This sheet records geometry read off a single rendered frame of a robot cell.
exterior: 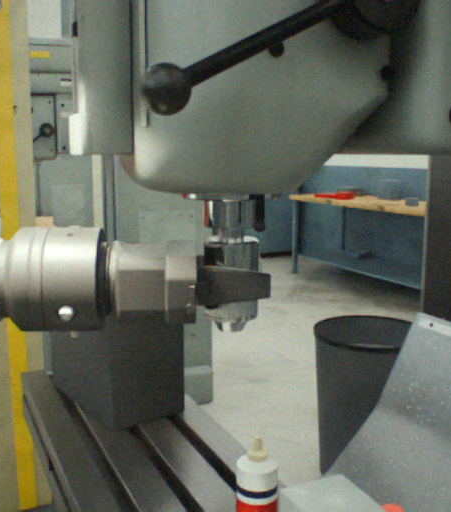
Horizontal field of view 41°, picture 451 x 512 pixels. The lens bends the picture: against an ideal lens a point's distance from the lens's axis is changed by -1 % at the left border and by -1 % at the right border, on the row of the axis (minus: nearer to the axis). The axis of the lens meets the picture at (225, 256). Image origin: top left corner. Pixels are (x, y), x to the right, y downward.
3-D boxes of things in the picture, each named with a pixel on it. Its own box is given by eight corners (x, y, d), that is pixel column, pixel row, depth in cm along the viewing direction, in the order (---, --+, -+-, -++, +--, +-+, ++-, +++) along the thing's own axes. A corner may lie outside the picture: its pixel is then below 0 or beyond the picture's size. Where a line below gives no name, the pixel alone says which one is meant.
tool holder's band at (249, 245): (205, 255, 50) (205, 243, 50) (202, 246, 54) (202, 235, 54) (262, 254, 50) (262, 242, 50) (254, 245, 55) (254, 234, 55)
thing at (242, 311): (205, 323, 51) (205, 255, 50) (202, 309, 55) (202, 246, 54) (261, 322, 51) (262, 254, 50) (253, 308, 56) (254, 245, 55)
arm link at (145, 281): (197, 235, 46) (34, 235, 45) (196, 359, 47) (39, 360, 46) (192, 218, 58) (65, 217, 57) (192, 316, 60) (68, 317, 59)
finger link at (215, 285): (269, 303, 51) (194, 303, 51) (270, 265, 50) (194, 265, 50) (272, 307, 49) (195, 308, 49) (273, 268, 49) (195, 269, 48)
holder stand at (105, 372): (111, 433, 83) (106, 289, 80) (51, 384, 100) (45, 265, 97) (185, 411, 90) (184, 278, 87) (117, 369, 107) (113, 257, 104)
